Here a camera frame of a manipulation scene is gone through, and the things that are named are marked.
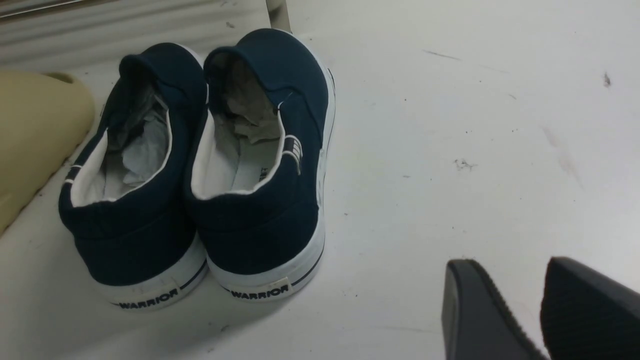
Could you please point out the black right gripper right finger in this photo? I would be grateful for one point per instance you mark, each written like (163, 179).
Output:
(586, 315)

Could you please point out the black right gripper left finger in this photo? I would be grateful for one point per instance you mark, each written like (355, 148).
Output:
(477, 323)

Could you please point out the navy slip-on shoe right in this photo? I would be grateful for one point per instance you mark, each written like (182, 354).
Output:
(254, 183)

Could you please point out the navy slip-on shoe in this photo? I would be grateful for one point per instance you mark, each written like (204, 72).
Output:
(254, 183)
(122, 199)

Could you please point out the navy slip-on shoe left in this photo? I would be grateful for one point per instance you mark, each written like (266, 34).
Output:
(122, 199)

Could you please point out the olive green slipper right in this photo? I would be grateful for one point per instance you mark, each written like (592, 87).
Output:
(44, 117)

